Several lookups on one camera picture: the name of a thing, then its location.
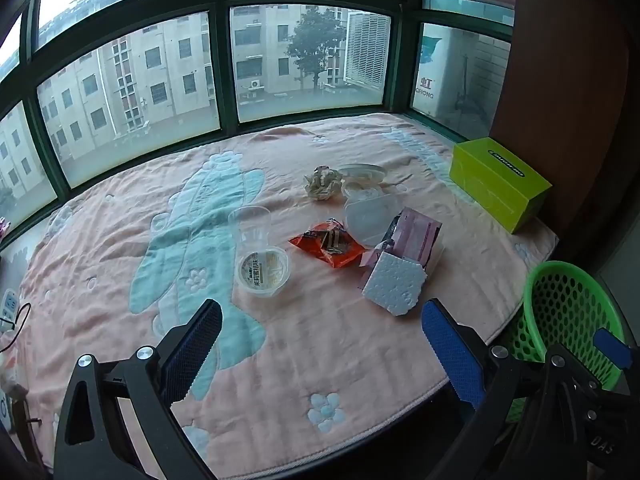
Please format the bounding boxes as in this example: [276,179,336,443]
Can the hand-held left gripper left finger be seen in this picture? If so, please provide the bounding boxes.
[52,298,223,480]

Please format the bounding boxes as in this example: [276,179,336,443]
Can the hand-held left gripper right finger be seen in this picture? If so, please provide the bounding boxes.
[421,298,576,480]

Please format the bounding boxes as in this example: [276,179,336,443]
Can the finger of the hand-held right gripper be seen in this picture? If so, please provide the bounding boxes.
[594,328,635,396]

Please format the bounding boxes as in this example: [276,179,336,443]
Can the green plastic basket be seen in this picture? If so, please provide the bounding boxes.
[505,260,626,423]

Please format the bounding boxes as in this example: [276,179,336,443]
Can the white foam piece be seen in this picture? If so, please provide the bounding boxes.
[361,251,428,317]

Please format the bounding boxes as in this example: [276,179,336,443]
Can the labelled pudding cup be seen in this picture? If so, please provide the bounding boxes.
[235,246,292,297]

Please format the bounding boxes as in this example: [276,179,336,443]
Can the pink packet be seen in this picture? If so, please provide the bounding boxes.
[361,206,443,273]

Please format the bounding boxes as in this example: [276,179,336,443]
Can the tall clear plastic cup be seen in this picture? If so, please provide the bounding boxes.
[227,205,272,256]

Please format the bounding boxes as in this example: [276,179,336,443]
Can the clear plastic container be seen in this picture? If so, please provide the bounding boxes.
[342,187,401,248]

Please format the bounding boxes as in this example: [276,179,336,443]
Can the orange snack wrapper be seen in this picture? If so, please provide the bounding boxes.
[288,217,367,269]

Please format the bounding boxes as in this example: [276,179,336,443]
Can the pink printed blanket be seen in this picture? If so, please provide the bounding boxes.
[0,114,558,480]

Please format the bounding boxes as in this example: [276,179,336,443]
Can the green tissue box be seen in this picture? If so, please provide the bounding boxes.
[448,137,553,234]

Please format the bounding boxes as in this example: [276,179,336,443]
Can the small clear plastic cup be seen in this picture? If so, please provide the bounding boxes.
[341,180,396,203]

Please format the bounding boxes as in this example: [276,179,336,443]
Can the white power strip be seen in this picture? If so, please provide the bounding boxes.
[0,287,21,333]

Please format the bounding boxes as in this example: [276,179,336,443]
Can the round clear plastic lid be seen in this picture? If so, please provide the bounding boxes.
[339,162,388,183]

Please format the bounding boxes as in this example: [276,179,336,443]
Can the crumpled paper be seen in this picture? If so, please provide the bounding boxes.
[304,165,345,202]

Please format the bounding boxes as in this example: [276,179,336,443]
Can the brown wooden cabinet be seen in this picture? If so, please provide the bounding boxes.
[492,0,640,261]

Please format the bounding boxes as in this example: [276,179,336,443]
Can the white air conditioner unit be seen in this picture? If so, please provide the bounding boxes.
[412,22,511,141]

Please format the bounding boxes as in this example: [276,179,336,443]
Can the grey apartment building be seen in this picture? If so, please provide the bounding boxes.
[0,2,351,201]

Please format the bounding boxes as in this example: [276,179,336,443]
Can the louvred air conditioner unit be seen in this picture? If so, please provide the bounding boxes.
[344,10,392,93]

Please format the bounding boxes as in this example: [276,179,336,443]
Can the tree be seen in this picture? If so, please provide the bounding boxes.
[287,6,346,92]

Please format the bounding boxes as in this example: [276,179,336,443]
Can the black cable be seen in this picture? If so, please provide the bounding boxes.
[0,300,32,356]

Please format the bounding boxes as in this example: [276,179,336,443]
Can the green window frame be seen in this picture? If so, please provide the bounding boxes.
[0,0,516,246]

